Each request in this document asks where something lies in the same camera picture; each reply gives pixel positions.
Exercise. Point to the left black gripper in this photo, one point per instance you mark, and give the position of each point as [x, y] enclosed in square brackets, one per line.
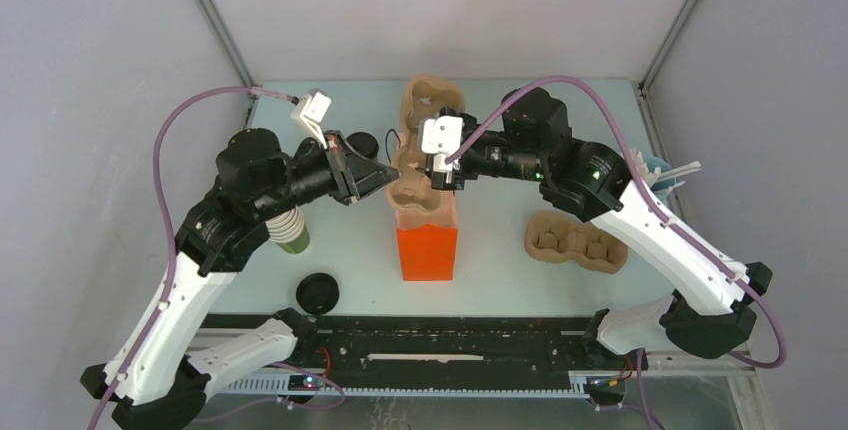
[359, 176]

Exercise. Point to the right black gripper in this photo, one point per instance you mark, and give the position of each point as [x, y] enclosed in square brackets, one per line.
[452, 180]

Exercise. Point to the single brown pulp carrier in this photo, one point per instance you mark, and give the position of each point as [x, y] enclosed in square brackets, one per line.
[423, 98]

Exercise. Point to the orange paper bag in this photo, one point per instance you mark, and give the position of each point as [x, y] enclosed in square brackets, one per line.
[427, 223]

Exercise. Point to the brown pulp cup carrier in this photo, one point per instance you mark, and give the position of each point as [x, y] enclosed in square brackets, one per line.
[557, 238]

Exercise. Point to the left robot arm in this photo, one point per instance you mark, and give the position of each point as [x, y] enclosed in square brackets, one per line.
[156, 381]

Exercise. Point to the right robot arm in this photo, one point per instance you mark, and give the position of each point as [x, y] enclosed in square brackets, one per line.
[711, 310]

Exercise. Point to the stack of paper cups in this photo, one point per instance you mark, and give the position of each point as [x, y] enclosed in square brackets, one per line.
[288, 231]

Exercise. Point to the stack of black lids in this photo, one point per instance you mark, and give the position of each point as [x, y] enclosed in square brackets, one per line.
[317, 294]

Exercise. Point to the blue cup of stirrers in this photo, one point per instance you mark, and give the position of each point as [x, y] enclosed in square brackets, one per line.
[659, 175]

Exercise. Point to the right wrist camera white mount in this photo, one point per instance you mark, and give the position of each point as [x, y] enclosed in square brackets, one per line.
[440, 138]

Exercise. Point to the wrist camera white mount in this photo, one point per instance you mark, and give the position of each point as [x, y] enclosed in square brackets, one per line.
[309, 112]
[440, 138]

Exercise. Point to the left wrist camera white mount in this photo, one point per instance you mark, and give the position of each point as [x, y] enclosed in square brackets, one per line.
[309, 112]

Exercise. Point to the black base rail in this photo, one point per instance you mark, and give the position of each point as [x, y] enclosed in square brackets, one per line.
[446, 354]

